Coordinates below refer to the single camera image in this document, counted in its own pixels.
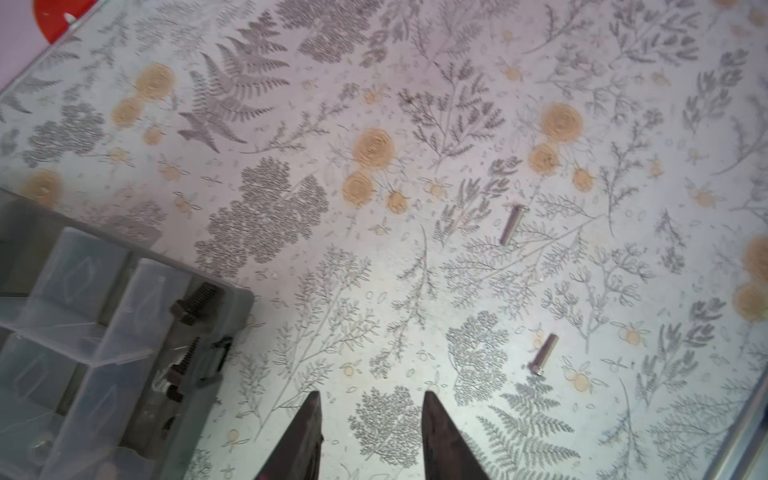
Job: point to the small silver screw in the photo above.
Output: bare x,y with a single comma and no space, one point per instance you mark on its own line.
514,219
536,366

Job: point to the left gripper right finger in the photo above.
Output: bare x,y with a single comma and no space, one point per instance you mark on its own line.
446,454

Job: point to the clear plastic organizer box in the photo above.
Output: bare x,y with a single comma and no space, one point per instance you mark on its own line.
86,339

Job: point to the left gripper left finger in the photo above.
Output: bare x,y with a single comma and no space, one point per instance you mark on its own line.
297,455

